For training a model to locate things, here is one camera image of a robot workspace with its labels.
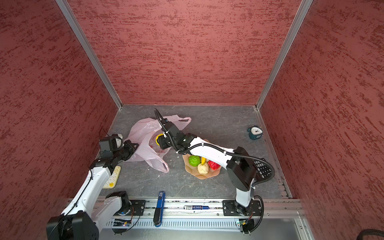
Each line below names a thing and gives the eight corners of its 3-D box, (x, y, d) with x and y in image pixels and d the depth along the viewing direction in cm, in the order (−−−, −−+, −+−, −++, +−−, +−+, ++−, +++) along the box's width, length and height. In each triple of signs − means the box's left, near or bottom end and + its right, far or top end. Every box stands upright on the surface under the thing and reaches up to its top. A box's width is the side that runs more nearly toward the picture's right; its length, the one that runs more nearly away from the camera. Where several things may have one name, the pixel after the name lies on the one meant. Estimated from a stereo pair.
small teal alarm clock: (249, 140, 103) (252, 136, 99) (246, 127, 111) (248, 123, 106) (261, 140, 103) (264, 136, 99) (257, 127, 111) (260, 123, 106)
